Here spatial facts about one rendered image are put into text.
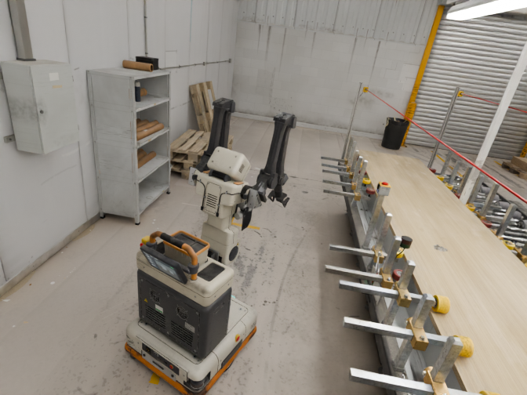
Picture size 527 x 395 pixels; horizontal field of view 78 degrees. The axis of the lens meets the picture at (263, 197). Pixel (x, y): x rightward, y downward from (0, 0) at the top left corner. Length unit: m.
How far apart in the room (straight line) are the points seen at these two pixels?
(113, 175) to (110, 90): 0.86
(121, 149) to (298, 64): 6.56
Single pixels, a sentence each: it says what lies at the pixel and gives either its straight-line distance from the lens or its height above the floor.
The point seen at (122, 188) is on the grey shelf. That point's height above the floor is 0.42.
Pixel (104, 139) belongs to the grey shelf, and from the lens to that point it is 3.63.
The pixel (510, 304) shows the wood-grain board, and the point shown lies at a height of 0.90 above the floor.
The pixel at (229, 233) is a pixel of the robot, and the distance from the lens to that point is 2.02.
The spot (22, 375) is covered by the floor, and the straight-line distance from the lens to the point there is 2.66.
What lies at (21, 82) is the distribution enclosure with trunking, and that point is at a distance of 2.78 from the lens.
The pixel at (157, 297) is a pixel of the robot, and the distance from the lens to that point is 2.06.
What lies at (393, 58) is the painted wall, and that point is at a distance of 9.54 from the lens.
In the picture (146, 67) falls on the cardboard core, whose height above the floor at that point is 1.60.
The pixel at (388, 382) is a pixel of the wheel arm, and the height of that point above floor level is 0.96.
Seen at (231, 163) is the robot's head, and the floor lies 1.34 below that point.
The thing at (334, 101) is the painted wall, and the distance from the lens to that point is 9.42.
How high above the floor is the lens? 1.97
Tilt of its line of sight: 25 degrees down
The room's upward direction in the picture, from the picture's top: 8 degrees clockwise
